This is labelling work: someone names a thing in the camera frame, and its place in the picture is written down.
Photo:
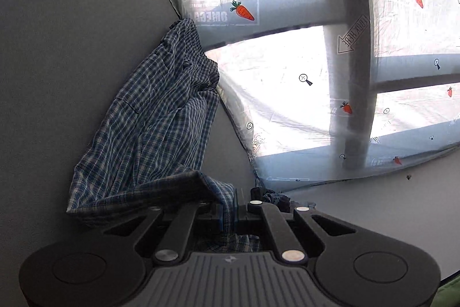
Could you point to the blue jeans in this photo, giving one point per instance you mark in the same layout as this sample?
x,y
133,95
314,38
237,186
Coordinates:
x,y
275,198

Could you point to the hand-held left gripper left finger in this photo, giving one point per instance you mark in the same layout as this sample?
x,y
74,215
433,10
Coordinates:
x,y
217,219

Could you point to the green cloth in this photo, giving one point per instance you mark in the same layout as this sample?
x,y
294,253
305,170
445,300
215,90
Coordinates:
x,y
451,292

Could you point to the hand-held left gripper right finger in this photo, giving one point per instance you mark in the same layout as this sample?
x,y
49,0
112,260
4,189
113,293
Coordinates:
x,y
239,213

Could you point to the white printed curtain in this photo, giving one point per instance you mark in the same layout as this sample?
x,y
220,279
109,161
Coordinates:
x,y
305,59

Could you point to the blue plaid shirt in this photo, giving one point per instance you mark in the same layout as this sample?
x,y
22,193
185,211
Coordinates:
x,y
154,112

